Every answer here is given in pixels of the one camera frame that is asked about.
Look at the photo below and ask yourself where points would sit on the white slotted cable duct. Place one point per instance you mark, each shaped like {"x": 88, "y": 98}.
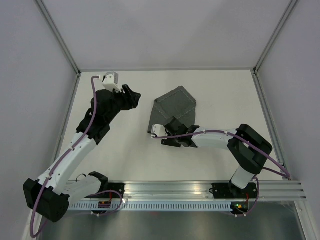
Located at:
{"x": 158, "y": 206}

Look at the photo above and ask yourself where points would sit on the left aluminium frame post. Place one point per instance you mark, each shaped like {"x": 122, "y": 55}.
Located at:
{"x": 57, "y": 35}

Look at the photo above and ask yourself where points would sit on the right aluminium frame post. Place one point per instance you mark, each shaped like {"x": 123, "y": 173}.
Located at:
{"x": 277, "y": 31}

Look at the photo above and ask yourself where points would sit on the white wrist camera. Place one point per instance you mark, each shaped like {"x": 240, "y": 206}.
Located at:
{"x": 158, "y": 130}
{"x": 110, "y": 81}

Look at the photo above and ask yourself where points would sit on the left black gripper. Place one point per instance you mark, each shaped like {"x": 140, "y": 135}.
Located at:
{"x": 131, "y": 98}

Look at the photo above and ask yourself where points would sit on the aluminium front rail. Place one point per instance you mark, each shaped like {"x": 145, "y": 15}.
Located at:
{"x": 270, "y": 190}

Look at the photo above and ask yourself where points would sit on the aluminium frame post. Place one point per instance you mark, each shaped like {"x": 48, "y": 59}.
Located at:
{"x": 277, "y": 31}
{"x": 57, "y": 35}

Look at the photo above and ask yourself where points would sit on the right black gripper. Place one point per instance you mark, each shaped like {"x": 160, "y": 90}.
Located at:
{"x": 168, "y": 141}

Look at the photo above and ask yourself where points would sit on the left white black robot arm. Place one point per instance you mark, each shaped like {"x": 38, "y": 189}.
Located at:
{"x": 49, "y": 194}

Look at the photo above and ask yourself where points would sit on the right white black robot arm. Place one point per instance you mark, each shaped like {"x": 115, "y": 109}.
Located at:
{"x": 249, "y": 148}

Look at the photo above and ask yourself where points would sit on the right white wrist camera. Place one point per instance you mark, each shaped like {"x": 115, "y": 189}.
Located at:
{"x": 158, "y": 130}

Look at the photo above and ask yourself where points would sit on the grey cloth napkin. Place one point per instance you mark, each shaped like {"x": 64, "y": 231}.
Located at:
{"x": 178, "y": 103}

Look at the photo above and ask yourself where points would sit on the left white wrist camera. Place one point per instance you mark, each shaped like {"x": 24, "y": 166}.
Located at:
{"x": 110, "y": 81}

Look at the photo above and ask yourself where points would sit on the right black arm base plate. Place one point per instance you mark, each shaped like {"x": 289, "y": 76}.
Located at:
{"x": 223, "y": 190}

